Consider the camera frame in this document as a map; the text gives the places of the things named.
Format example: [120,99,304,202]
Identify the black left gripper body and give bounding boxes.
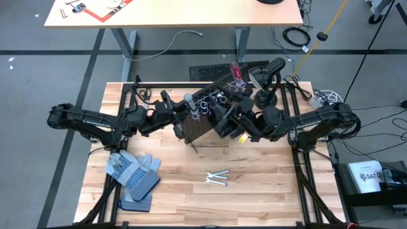
[152,90,185,141]

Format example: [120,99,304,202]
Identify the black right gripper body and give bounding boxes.
[235,95,266,142]

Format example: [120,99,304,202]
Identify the grey black-handled screwdriver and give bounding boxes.
[183,93,200,118]

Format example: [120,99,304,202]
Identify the black metal pegboard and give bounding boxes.
[181,62,252,154]

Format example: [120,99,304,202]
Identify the red clear-handled screwdriver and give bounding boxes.
[229,61,246,89]

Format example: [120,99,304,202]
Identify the black vented computer case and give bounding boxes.
[188,60,271,82]

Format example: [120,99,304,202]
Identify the white power strip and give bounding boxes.
[310,90,345,111]

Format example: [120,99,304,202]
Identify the striped grey blue work glove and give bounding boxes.
[118,190,153,213]
[104,149,162,203]

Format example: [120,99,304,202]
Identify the light wooden desk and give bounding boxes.
[43,0,304,63]

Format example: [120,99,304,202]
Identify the white mat with orange border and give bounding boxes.
[83,0,134,24]

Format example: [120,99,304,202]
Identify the white printed booklet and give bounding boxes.
[346,160,385,195]

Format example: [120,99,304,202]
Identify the thin black pole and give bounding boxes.
[345,0,397,100]

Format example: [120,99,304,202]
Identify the black equipment box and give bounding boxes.
[333,160,407,225]

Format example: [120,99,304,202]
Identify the chair base with caster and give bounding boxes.
[364,0,394,25]

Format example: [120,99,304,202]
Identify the metal screwdriver ring rack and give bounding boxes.
[191,80,246,121]

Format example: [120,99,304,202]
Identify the black-handled scissors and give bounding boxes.
[139,88,153,106]

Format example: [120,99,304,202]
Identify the black aluminium table frame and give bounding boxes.
[76,74,349,229]

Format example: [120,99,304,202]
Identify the grey floor cable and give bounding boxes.
[122,29,204,62]

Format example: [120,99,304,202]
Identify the black coiled cable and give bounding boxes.
[282,26,312,48]

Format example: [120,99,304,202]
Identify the yellow cable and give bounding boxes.
[291,0,350,78]

